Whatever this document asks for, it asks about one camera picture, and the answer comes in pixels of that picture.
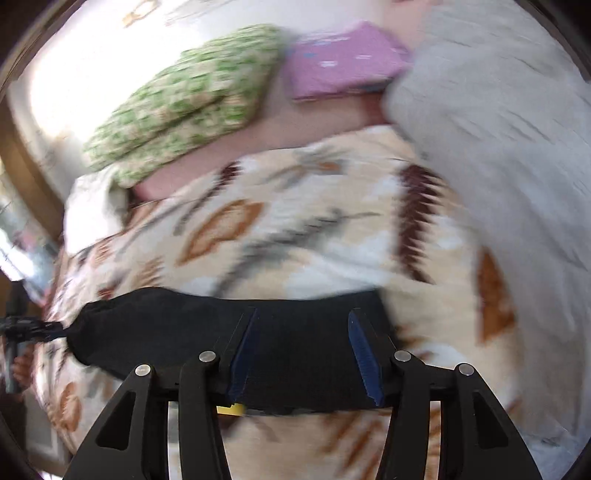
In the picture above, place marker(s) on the grey cloth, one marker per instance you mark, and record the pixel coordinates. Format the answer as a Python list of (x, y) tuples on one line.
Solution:
[(498, 138)]

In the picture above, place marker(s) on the green checked quilt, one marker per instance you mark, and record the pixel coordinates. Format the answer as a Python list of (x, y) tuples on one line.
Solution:
[(184, 106)]

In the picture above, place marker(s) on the pink bed sheet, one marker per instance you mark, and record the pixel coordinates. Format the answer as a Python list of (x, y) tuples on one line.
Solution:
[(286, 124)]

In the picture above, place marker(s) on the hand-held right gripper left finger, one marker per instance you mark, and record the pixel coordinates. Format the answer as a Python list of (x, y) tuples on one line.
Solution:
[(242, 364)]

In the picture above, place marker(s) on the black pants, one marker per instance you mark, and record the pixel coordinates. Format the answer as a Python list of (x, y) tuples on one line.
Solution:
[(161, 332)]

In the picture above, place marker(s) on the purple pillow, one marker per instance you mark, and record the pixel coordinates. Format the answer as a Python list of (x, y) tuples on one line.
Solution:
[(341, 64)]

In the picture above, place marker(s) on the white pillow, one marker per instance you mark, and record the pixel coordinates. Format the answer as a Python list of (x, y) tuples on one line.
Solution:
[(87, 212)]

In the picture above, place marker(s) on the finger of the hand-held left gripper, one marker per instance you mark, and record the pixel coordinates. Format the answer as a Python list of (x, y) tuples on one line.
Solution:
[(46, 331)]

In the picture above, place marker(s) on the white bed headboard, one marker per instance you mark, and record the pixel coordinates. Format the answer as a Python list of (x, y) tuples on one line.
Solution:
[(115, 55)]

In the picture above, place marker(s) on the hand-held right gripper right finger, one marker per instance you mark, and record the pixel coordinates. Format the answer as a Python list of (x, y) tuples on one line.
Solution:
[(367, 360)]

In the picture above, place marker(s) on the leaf print blanket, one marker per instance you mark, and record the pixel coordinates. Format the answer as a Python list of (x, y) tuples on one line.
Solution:
[(300, 230)]

